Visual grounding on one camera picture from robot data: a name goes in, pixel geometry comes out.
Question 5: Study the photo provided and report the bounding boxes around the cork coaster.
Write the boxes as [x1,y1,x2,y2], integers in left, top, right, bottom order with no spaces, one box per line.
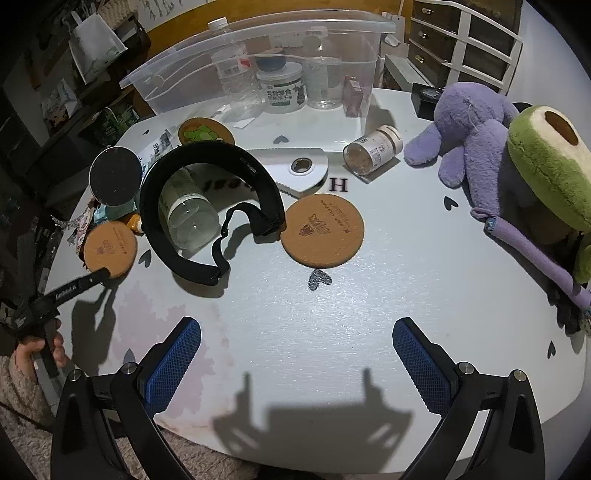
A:
[280,193,365,269]
[83,221,137,279]

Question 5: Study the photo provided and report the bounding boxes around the person's left hand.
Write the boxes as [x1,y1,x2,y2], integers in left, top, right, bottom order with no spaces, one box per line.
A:
[9,318,69,383]

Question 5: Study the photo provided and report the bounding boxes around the teal packet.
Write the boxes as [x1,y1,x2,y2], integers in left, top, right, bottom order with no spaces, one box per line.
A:
[93,201,135,225]

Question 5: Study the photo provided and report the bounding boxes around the round pink hand mirror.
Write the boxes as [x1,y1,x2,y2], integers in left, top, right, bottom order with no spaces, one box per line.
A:
[88,146,142,207]

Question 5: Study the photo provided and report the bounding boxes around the colourful plush ball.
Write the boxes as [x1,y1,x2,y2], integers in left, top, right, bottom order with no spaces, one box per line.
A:
[579,307,591,337]

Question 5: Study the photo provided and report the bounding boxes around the glass jar inside bag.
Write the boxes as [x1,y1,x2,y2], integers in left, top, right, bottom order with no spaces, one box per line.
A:
[159,168,219,255]

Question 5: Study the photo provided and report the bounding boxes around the black and white pouch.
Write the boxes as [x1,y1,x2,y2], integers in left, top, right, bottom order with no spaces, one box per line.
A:
[136,130,178,178]

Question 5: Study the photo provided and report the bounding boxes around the small brown pill bottle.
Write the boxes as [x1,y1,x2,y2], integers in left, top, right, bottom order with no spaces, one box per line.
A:
[342,125,404,176]

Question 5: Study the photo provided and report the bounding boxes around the green frog coaster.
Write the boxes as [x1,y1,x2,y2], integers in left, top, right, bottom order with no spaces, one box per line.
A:
[177,117,235,145]

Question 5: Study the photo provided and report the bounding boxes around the purple plush toy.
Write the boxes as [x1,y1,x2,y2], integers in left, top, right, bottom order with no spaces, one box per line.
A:
[404,82,590,311]

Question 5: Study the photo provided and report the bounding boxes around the white serrated plastic plate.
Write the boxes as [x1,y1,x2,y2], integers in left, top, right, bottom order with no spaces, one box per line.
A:
[249,148,329,199]

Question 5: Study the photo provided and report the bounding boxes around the green avocado plush toy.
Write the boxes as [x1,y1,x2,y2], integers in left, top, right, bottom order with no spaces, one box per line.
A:
[507,106,590,283]

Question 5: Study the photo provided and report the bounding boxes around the white shopping bag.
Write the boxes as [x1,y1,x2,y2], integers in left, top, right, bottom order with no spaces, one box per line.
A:
[68,11,127,84]

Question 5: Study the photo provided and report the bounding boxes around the black small box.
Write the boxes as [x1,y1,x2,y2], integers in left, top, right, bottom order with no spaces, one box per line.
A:
[411,83,444,120]

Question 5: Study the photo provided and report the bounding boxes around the red small box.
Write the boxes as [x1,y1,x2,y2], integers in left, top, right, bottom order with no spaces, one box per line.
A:
[342,76,365,118]

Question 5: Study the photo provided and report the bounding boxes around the clear plastic water bottle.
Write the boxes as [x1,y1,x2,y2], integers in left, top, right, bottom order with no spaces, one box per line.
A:
[208,17,263,120]

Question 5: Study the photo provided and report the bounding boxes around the white labelled jar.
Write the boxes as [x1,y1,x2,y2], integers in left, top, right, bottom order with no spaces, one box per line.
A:
[256,62,307,114]

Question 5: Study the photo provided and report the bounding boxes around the clear glass jar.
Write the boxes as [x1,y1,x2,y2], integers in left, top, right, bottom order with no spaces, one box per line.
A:
[301,27,346,110]

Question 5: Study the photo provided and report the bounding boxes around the clear plastic storage bin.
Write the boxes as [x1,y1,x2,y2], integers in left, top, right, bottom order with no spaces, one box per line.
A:
[120,9,397,129]

